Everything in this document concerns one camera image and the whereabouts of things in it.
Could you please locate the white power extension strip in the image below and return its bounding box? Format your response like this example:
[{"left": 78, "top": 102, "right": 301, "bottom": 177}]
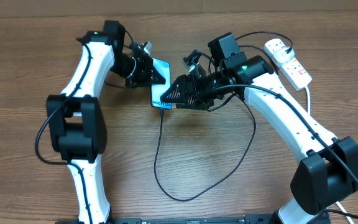
[{"left": 264, "top": 39, "right": 312, "bottom": 91}]

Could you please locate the black USB charging cable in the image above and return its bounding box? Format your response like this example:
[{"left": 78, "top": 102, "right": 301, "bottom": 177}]
[{"left": 153, "top": 30, "right": 294, "bottom": 202}]

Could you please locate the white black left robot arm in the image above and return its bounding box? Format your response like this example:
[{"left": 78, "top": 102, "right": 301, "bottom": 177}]
[{"left": 35, "top": 20, "right": 171, "bottom": 223}]

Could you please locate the brown cardboard backdrop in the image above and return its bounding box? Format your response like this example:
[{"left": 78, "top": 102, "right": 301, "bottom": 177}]
[{"left": 0, "top": 0, "right": 358, "bottom": 18}]

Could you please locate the blue Samsung Galaxy smartphone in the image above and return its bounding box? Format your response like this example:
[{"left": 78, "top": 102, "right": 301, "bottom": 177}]
[{"left": 150, "top": 58, "right": 172, "bottom": 110}]

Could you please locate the white charger plug adapter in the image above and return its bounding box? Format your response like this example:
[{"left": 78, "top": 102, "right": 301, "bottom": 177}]
[{"left": 273, "top": 47, "right": 295, "bottom": 65}]

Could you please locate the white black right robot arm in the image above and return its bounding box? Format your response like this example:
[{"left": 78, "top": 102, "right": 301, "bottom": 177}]
[{"left": 160, "top": 33, "right": 358, "bottom": 223}]

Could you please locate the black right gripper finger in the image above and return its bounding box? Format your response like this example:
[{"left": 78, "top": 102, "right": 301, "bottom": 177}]
[
  {"left": 175, "top": 100, "right": 213, "bottom": 111},
  {"left": 160, "top": 74, "right": 197, "bottom": 103}
]

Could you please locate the white extension strip cord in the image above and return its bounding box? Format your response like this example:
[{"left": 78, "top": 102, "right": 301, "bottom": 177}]
[{"left": 304, "top": 86, "right": 356, "bottom": 224}]

